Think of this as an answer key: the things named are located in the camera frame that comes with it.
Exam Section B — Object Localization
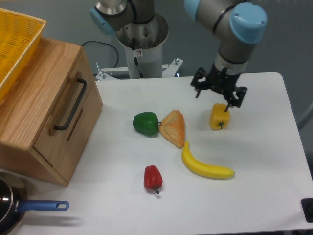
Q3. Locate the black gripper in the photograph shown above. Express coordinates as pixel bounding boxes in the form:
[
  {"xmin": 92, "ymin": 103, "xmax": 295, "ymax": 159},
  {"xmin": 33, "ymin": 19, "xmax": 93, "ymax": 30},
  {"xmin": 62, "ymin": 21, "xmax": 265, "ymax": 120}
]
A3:
[{"xmin": 190, "ymin": 64, "xmax": 247, "ymax": 112}]

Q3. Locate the wooden top drawer black handle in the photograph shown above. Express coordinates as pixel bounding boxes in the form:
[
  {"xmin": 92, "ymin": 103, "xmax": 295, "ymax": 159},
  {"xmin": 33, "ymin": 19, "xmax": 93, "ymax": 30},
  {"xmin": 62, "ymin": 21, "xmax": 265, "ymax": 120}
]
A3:
[{"xmin": 33, "ymin": 52, "xmax": 103, "ymax": 188}]

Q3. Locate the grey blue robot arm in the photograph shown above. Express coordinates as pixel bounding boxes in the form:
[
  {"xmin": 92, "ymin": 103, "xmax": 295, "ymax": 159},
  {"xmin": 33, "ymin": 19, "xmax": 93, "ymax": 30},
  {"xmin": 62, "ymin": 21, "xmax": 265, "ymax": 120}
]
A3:
[{"xmin": 89, "ymin": 0, "xmax": 268, "ymax": 107}]

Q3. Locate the wooden drawer cabinet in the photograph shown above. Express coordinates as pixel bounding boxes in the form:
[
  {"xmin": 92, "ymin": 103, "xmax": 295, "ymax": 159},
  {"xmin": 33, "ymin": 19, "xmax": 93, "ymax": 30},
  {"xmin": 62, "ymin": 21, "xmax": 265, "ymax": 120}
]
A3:
[{"xmin": 0, "ymin": 37, "xmax": 103, "ymax": 188}]

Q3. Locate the yellow bell pepper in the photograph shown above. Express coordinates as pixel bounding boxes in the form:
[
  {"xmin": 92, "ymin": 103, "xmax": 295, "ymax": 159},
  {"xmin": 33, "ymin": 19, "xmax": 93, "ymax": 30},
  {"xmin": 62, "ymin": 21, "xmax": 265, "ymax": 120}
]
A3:
[{"xmin": 209, "ymin": 103, "xmax": 230, "ymax": 130}]

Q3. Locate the orange bread wedge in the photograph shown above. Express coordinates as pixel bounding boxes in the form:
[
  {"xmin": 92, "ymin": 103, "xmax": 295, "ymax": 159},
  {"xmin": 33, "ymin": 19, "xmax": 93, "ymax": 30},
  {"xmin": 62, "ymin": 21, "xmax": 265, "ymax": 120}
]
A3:
[{"xmin": 159, "ymin": 110, "xmax": 185, "ymax": 149}]

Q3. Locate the green bell pepper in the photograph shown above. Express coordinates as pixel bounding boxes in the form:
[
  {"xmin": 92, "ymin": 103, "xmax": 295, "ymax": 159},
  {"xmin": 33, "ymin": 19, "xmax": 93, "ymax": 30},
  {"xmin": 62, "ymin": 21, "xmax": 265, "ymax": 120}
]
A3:
[{"xmin": 132, "ymin": 112, "xmax": 161, "ymax": 137}]

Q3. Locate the yellow banana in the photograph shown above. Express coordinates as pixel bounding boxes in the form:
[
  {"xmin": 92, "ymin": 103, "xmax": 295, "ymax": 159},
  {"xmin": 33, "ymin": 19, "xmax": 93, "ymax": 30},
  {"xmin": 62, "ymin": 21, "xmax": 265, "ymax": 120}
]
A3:
[{"xmin": 181, "ymin": 141, "xmax": 235, "ymax": 180}]

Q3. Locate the red bell pepper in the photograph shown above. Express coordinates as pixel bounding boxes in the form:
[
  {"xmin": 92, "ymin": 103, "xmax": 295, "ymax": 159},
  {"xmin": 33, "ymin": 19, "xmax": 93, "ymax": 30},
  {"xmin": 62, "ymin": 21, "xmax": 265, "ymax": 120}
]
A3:
[{"xmin": 143, "ymin": 165, "xmax": 163, "ymax": 194}]

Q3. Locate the black corner object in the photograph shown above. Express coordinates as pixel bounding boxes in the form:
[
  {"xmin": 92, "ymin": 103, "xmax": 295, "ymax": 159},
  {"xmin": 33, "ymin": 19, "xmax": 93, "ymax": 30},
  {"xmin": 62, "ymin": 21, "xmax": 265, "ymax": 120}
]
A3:
[{"xmin": 301, "ymin": 198, "xmax": 313, "ymax": 223}]

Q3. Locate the yellow plastic basket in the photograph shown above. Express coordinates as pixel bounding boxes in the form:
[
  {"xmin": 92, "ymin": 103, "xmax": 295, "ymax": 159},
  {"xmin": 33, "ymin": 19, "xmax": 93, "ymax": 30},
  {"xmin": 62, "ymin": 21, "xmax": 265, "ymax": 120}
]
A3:
[{"xmin": 0, "ymin": 8, "xmax": 46, "ymax": 100}]

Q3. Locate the black cable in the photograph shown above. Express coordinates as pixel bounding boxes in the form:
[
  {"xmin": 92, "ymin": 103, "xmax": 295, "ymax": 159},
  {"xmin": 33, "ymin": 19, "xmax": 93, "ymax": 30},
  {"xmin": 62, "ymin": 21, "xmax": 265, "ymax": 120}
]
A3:
[{"xmin": 81, "ymin": 40, "xmax": 119, "ymax": 68}]

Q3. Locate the blue handled frying pan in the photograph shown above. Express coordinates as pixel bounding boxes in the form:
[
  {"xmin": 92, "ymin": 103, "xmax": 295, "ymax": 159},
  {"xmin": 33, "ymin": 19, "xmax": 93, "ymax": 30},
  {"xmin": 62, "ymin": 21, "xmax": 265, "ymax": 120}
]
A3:
[{"xmin": 0, "ymin": 172, "xmax": 69, "ymax": 235}]

